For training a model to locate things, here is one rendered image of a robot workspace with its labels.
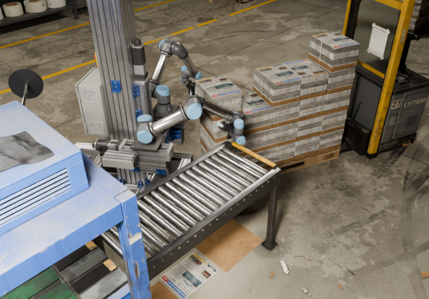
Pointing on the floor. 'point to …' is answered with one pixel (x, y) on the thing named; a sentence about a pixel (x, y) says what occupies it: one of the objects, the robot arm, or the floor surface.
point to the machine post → (133, 245)
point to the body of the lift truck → (410, 86)
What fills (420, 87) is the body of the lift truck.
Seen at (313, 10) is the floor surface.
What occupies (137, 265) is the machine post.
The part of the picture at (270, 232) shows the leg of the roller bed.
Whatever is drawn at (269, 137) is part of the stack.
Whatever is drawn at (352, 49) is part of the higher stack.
